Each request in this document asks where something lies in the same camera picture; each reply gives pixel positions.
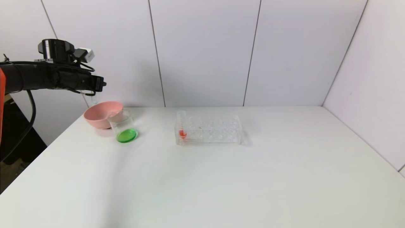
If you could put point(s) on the black bulky object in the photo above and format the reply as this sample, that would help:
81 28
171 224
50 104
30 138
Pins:
22 142

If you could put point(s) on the pink bowl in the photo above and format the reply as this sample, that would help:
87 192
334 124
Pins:
98 115

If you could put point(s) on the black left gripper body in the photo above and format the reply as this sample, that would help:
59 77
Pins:
98 83

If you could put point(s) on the test tube with red pigment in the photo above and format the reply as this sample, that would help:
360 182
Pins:
182 133

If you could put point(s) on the test tube with blue pigment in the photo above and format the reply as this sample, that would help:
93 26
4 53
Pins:
94 98

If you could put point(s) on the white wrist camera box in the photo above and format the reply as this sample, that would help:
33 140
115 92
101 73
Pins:
86 54

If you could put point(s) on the clear acrylic test tube rack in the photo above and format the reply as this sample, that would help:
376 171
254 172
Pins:
215 133

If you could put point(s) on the clear glass beaker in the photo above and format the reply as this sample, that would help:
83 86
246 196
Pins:
126 136

